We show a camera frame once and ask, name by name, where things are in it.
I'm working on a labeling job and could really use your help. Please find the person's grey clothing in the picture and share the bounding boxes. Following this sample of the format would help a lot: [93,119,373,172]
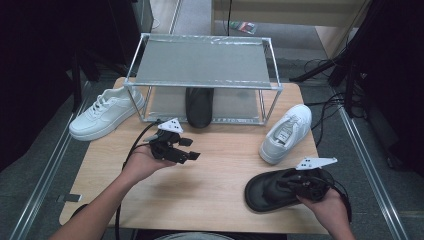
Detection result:
[154,232,236,240]

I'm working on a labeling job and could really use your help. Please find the black shoe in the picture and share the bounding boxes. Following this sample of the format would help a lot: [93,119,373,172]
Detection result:
[244,167,334,213]
[185,87,215,129]

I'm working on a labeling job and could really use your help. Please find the white sneaker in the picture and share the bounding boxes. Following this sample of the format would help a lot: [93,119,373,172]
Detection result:
[259,103,313,165]
[68,85,146,142]

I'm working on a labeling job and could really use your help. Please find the person's left hand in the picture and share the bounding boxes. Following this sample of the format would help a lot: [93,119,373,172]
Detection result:
[123,145,176,188]

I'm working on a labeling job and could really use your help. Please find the colourful packet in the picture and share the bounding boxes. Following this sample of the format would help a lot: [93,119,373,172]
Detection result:
[229,20,258,35]

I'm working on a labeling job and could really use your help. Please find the black floor cables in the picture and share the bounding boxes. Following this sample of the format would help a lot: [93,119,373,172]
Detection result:
[303,58,348,148]

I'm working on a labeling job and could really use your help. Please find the light wooden cabinet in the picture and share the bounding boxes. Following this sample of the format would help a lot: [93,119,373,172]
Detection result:
[210,0,371,59]

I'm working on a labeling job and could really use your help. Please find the black hanging cable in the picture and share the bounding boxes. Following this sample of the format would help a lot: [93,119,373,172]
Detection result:
[226,0,233,36]

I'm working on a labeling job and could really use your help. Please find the person's right hand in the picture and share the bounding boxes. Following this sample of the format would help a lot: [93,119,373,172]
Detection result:
[296,189,349,231]

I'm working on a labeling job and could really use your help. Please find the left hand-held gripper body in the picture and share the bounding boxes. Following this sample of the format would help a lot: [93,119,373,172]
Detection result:
[143,117,184,164]

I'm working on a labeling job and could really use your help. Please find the right hand-held gripper cable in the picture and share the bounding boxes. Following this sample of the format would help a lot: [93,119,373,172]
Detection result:
[329,179,353,223]

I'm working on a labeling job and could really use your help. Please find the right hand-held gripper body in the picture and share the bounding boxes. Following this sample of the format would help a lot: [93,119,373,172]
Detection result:
[295,157,338,202]

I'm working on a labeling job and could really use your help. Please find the black curtain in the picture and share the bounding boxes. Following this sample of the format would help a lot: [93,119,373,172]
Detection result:
[346,0,424,178]
[0,0,141,171]

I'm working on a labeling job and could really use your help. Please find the left hand-held gripper cable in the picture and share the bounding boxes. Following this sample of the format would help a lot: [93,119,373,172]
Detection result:
[114,120,162,240]

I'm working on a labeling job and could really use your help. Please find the metal shoe rack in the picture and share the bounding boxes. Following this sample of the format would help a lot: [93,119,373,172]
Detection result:
[123,32,284,127]

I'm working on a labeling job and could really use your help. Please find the black tripod stand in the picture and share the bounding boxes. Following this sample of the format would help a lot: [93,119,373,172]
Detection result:
[289,49,358,84]

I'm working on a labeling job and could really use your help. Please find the hand-held gripper cable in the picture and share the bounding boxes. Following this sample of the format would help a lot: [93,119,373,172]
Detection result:
[114,120,162,240]
[329,179,353,223]

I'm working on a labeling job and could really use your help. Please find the metal floor rail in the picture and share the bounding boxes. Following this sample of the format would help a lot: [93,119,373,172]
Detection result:
[8,81,93,240]
[331,86,409,240]

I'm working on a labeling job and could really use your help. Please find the grey table bracket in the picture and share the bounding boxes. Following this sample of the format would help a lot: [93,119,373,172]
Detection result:
[56,193,83,203]

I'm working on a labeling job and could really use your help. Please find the black metal stand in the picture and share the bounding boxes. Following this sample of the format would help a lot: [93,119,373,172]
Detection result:
[71,49,101,113]

